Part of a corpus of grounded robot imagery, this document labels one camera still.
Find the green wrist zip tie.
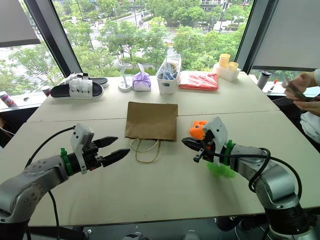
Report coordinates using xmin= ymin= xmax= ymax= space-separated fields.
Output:
xmin=223 ymin=140 xmax=236 ymax=166
xmin=59 ymin=147 xmax=74 ymax=176

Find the person's left hand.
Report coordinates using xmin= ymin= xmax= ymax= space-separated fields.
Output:
xmin=284 ymin=87 xmax=320 ymax=117

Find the grey roller blind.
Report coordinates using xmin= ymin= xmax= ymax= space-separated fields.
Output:
xmin=251 ymin=0 xmax=320 ymax=73
xmin=0 ymin=0 xmax=41 ymax=48

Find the white black slide sandal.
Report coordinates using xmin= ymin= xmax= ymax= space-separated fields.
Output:
xmin=59 ymin=72 xmax=110 ymax=89
xmin=50 ymin=78 xmax=104 ymax=101

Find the white clothing of person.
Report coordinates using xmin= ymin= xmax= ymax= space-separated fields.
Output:
xmin=299 ymin=111 xmax=320 ymax=144

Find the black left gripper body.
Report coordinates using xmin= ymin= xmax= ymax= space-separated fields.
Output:
xmin=81 ymin=140 xmax=105 ymax=172

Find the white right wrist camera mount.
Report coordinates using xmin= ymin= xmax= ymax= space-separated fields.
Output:
xmin=202 ymin=116 xmax=229 ymax=166

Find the small white stand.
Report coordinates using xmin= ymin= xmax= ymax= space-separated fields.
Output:
xmin=117 ymin=64 xmax=134 ymax=92

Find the red patterned white can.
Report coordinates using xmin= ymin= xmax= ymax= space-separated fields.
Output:
xmin=0 ymin=91 xmax=18 ymax=108

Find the dark phone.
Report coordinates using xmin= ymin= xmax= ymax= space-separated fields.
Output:
xmin=283 ymin=76 xmax=310 ymax=103

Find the green right wrist zip tie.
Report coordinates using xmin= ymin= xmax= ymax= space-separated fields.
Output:
xmin=223 ymin=140 xmax=236 ymax=166

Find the person's right hand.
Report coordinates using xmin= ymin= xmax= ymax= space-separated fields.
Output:
xmin=281 ymin=72 xmax=319 ymax=89

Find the short yellow plastic cup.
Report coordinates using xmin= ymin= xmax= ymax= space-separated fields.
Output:
xmin=227 ymin=61 xmax=240 ymax=74

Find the dark window frame post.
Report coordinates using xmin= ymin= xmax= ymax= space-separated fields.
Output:
xmin=24 ymin=0 xmax=84 ymax=79
xmin=235 ymin=0 xmax=276 ymax=74

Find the green toy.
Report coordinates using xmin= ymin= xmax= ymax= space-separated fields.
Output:
xmin=207 ymin=161 xmax=237 ymax=179

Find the brown paper bag with handles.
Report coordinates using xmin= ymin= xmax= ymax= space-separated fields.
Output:
xmin=124 ymin=101 xmax=179 ymax=164

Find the orange toy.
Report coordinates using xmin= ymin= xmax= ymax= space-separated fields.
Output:
xmin=189 ymin=120 xmax=209 ymax=141

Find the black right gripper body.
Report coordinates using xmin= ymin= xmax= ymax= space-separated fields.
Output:
xmin=199 ymin=129 xmax=218 ymax=161

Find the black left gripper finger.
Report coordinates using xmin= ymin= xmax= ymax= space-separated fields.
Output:
xmin=93 ymin=136 xmax=119 ymax=149
xmin=101 ymin=148 xmax=131 ymax=168

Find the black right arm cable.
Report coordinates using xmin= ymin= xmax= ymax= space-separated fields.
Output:
xmin=212 ymin=147 xmax=303 ymax=201

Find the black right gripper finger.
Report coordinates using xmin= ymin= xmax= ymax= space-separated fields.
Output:
xmin=181 ymin=136 xmax=205 ymax=152
xmin=192 ymin=149 xmax=210 ymax=164

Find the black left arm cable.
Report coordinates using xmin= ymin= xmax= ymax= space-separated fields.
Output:
xmin=24 ymin=126 xmax=77 ymax=240

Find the white storage basket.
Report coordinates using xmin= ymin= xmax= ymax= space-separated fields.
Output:
xmin=156 ymin=67 xmax=181 ymax=96

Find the red plastic packet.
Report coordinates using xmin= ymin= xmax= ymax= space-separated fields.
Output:
xmin=178 ymin=70 xmax=219 ymax=92

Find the tall yellow plastic cup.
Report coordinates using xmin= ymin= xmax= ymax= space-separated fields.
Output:
xmin=219 ymin=53 xmax=231 ymax=69

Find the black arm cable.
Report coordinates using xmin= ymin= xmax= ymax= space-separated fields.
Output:
xmin=24 ymin=126 xmax=77 ymax=240
xmin=212 ymin=147 xmax=303 ymax=201

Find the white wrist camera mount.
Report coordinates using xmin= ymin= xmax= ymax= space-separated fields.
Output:
xmin=69 ymin=123 xmax=95 ymax=175
xmin=202 ymin=116 xmax=229 ymax=166

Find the purple tissue pack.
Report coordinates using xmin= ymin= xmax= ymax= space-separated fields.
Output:
xmin=131 ymin=63 xmax=152 ymax=92

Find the white plastic tray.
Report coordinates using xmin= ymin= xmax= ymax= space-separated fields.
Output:
xmin=212 ymin=62 xmax=242 ymax=82

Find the green left wrist zip tie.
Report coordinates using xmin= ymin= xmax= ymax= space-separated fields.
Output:
xmin=59 ymin=147 xmax=74 ymax=176

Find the grey tumbler with black lid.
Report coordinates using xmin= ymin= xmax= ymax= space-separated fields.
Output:
xmin=256 ymin=70 xmax=272 ymax=90

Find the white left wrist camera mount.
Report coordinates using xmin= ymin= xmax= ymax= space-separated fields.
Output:
xmin=69 ymin=123 xmax=95 ymax=175

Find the clear plastic bag with items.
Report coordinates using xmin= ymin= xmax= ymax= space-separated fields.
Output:
xmin=156 ymin=53 xmax=182 ymax=81

